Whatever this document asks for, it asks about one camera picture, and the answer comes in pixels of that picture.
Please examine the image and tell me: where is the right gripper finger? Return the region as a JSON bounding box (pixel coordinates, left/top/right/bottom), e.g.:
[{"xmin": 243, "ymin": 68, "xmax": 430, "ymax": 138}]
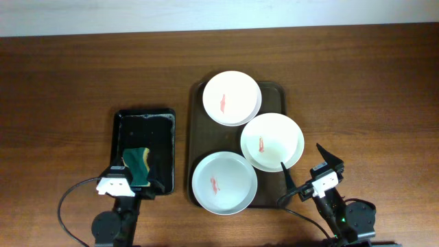
[
  {"xmin": 316, "ymin": 143, "xmax": 344, "ymax": 169},
  {"xmin": 276, "ymin": 162, "xmax": 313, "ymax": 207}
]

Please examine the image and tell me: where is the green yellow sponge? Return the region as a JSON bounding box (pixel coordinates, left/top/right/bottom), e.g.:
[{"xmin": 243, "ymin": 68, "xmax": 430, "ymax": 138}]
[{"xmin": 122, "ymin": 148, "xmax": 150, "ymax": 187}]

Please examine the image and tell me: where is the white plate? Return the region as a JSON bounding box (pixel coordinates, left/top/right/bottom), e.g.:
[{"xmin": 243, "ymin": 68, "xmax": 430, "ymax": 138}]
[
  {"xmin": 202, "ymin": 71, "xmax": 262, "ymax": 126},
  {"xmin": 240, "ymin": 113, "xmax": 305, "ymax": 172},
  {"xmin": 191, "ymin": 152, "xmax": 258, "ymax": 215}
]

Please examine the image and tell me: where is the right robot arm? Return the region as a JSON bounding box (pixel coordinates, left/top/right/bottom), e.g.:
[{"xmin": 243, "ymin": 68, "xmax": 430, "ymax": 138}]
[{"xmin": 276, "ymin": 144, "xmax": 377, "ymax": 246}]

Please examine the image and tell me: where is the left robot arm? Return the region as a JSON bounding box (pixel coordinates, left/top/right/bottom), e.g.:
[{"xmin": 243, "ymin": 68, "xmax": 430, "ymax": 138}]
[{"xmin": 91, "ymin": 165, "xmax": 156, "ymax": 247}]

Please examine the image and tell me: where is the black soapy water tray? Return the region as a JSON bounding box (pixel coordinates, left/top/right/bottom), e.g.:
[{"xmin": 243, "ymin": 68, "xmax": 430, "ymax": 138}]
[{"xmin": 110, "ymin": 108, "xmax": 176, "ymax": 196}]

